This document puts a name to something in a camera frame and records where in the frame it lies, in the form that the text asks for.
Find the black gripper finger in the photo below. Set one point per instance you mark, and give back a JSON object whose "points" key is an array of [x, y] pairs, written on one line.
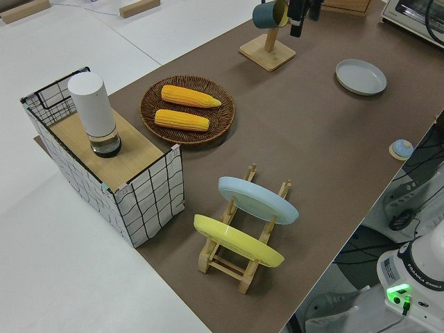
{"points": [[316, 8], [297, 17]]}

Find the gray plate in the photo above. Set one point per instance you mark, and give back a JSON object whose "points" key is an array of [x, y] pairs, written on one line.
{"points": [[360, 74]]}

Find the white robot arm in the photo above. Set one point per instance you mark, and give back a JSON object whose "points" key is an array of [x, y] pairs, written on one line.
{"points": [[423, 263]]}

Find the light blue plate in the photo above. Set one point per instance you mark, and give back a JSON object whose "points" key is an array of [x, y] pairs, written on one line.
{"points": [[253, 199]]}

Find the yellow plate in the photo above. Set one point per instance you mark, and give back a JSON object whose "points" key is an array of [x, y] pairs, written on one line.
{"points": [[236, 239]]}

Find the wooden plate rack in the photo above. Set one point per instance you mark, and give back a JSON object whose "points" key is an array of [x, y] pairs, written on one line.
{"points": [[203, 262]]}

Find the large wooden box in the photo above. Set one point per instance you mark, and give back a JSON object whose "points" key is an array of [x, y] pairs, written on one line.
{"points": [[343, 6]]}

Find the dark blue mug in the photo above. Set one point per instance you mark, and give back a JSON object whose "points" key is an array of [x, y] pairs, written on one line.
{"points": [[263, 15]]}

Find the wooden mug tree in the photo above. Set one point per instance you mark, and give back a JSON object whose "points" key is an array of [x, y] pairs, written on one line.
{"points": [[267, 55]]}

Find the white toaster oven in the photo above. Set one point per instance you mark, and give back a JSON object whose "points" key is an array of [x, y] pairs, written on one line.
{"points": [[409, 14]]}

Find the yellow corn cob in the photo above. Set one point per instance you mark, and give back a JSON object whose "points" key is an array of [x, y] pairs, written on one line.
{"points": [[180, 119], [187, 96]]}

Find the brown table mat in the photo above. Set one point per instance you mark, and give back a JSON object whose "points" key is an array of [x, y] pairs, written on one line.
{"points": [[277, 166]]}

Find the short wooden block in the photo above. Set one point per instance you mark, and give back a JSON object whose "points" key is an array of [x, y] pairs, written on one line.
{"points": [[138, 7]]}

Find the blue service bell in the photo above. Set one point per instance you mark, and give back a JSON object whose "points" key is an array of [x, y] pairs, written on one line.
{"points": [[401, 148]]}

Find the brown wicker basket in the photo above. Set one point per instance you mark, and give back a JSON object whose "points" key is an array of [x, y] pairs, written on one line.
{"points": [[149, 104]]}

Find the white power strip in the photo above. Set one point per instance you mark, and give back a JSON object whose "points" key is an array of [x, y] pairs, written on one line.
{"points": [[404, 197]]}

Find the white cylinder device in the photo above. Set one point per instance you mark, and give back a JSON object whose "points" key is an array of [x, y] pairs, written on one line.
{"points": [[92, 104]]}

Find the long wooden block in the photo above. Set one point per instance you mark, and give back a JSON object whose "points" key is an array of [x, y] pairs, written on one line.
{"points": [[21, 12]]}

